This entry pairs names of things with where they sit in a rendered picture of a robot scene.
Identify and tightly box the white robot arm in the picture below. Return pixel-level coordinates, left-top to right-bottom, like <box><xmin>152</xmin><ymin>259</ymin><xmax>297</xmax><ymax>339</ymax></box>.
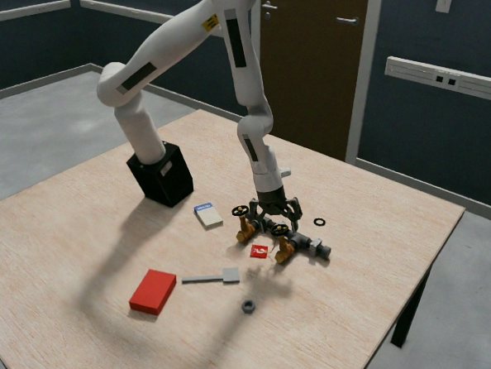
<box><xmin>97</xmin><ymin>0</ymin><xmax>292</xmax><ymax>193</ymax></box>

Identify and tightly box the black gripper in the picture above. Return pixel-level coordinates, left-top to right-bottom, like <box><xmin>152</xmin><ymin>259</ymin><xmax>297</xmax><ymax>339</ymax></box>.
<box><xmin>249</xmin><ymin>185</ymin><xmax>303</xmax><ymax>233</ymax></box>

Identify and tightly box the red tag with gold chain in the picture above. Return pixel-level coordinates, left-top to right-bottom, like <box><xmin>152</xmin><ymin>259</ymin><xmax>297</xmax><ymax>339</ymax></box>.
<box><xmin>250</xmin><ymin>244</ymin><xmax>275</xmax><ymax>258</ymax></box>

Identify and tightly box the brass valve manifold with black handwheels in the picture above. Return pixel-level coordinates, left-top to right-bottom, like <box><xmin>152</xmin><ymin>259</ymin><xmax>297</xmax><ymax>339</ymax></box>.
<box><xmin>231</xmin><ymin>205</ymin><xmax>331</xmax><ymax>263</ymax></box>

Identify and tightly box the red rectangular block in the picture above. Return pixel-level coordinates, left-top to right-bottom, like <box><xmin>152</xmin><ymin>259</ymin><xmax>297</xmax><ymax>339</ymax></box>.
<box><xmin>128</xmin><ymin>269</ymin><xmax>177</xmax><ymax>316</ymax></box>

